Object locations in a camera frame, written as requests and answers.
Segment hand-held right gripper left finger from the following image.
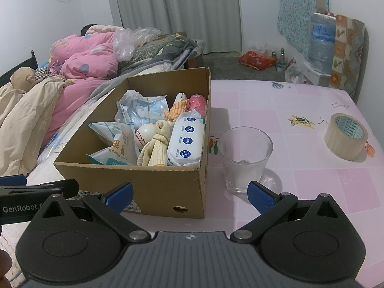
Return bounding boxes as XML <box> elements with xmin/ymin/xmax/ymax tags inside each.
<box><xmin>41</xmin><ymin>182</ymin><xmax>151</xmax><ymax>242</ymax></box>

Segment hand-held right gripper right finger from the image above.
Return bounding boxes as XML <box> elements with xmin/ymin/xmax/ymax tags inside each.
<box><xmin>229</xmin><ymin>181</ymin><xmax>341</xmax><ymax>243</ymax></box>

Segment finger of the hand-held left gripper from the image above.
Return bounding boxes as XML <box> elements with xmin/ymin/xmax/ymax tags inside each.
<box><xmin>0</xmin><ymin>174</ymin><xmax>27</xmax><ymax>188</ymax></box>
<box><xmin>0</xmin><ymin>179</ymin><xmax>79</xmax><ymax>200</ymax></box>

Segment white packet with blue print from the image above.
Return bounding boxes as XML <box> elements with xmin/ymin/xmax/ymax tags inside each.
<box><xmin>86</xmin><ymin>121</ymin><xmax>140</xmax><ymax>166</ymax></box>

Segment knotted cream yellow socks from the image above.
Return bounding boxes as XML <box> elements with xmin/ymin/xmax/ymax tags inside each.
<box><xmin>137</xmin><ymin>119</ymin><xmax>172</xmax><ymax>167</ymax></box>

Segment white soft baseball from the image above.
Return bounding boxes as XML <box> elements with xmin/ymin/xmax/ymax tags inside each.
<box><xmin>135</xmin><ymin>124</ymin><xmax>158</xmax><ymax>147</ymax></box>

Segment white blue wet wipes pack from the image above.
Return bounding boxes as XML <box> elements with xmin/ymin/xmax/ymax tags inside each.
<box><xmin>166</xmin><ymin>109</ymin><xmax>207</xmax><ymax>167</ymax></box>

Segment orange striped cloth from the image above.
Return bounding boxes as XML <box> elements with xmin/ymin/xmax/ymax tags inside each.
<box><xmin>163</xmin><ymin>92</ymin><xmax>191</xmax><ymax>122</ymax></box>

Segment pink soft roll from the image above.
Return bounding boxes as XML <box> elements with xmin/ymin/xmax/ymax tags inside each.
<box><xmin>188</xmin><ymin>94</ymin><xmax>208</xmax><ymax>117</ymax></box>

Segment clear glass cup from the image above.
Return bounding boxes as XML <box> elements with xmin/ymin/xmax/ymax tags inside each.
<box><xmin>216</xmin><ymin>126</ymin><xmax>273</xmax><ymax>194</ymax></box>

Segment beige blanket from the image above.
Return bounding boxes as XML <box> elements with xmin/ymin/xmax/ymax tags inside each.
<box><xmin>0</xmin><ymin>78</ymin><xmax>78</xmax><ymax>176</ymax></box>

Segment clear tape roll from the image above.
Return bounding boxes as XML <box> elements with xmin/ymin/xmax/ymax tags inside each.
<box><xmin>324</xmin><ymin>113</ymin><xmax>369</xmax><ymax>161</ymax></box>

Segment beige plush toy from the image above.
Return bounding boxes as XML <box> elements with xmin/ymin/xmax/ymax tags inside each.
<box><xmin>10</xmin><ymin>67</ymin><xmax>38</xmax><ymax>90</ymax></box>

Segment checkered cloth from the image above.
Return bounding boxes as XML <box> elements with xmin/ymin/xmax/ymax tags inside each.
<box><xmin>33</xmin><ymin>60</ymin><xmax>65</xmax><ymax>81</ymax></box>

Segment black headboard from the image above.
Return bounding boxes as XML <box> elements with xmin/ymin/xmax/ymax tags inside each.
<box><xmin>0</xmin><ymin>51</ymin><xmax>38</xmax><ymax>80</ymax></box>

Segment white plastic bag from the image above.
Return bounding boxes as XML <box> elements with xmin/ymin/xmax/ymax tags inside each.
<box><xmin>284</xmin><ymin>61</ymin><xmax>305</xmax><ymax>84</ymax></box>

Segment pink printed quilt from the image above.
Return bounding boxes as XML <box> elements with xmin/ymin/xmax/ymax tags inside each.
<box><xmin>48</xmin><ymin>31</ymin><xmax>120</xmax><ymax>140</ymax></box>

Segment white water dispenser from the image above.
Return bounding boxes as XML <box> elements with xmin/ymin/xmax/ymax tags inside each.
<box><xmin>303</xmin><ymin>61</ymin><xmax>332</xmax><ymax>87</ymax></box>

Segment red plastic bag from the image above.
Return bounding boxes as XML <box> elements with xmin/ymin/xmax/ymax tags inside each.
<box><xmin>239</xmin><ymin>50</ymin><xmax>277</xmax><ymax>71</ymax></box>

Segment grey patterned quilt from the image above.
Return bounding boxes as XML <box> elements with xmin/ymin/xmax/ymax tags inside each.
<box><xmin>117</xmin><ymin>33</ymin><xmax>206</xmax><ymax>75</ymax></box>

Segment clear plastic bag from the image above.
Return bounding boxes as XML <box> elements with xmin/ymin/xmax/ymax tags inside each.
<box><xmin>112</xmin><ymin>26</ymin><xmax>162</xmax><ymax>62</ymax></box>

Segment blue water bottle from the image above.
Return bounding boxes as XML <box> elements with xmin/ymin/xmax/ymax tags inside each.
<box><xmin>308</xmin><ymin>12</ymin><xmax>336</xmax><ymax>69</ymax></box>

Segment patterned folded mat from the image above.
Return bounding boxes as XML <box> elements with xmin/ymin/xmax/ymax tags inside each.
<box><xmin>328</xmin><ymin>13</ymin><xmax>366</xmax><ymax>96</ymax></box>

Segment pale pink fleece blanket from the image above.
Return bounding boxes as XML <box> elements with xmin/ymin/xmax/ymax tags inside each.
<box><xmin>87</xmin><ymin>25</ymin><xmax>125</xmax><ymax>35</ymax></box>

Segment small brown cardboard box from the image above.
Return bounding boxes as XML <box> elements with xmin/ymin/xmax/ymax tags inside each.
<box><xmin>153</xmin><ymin>31</ymin><xmax>188</xmax><ymax>41</ymax></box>

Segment blue floral hanging cloth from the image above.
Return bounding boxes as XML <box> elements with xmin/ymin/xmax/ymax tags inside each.
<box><xmin>276</xmin><ymin>0</ymin><xmax>330</xmax><ymax>56</ymax></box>

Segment grey curtain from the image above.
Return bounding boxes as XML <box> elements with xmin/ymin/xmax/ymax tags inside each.
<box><xmin>112</xmin><ymin>0</ymin><xmax>243</xmax><ymax>55</ymax></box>

